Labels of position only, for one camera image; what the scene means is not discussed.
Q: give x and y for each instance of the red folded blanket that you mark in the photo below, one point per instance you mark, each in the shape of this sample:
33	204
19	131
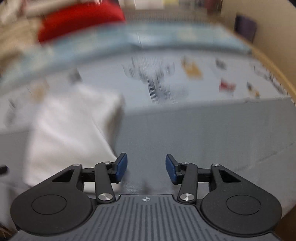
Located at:
78	17

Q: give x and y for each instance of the grey deer print bed sheet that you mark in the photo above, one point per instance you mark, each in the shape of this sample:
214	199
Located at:
201	107

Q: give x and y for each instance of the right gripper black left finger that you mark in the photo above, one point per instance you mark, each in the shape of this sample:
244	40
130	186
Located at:
67	200

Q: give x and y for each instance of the cream folded blanket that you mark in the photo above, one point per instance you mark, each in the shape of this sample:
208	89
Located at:
18	32

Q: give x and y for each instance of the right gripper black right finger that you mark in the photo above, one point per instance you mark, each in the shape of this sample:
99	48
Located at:
226	201

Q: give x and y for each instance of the white t-shirt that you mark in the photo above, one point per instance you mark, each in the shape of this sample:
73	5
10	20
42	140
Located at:
75	127

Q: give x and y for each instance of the wooden bed frame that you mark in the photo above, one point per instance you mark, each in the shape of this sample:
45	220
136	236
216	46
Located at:
259	55

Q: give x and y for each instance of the light blue patterned quilt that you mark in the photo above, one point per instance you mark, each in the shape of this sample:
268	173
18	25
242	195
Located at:
97	42

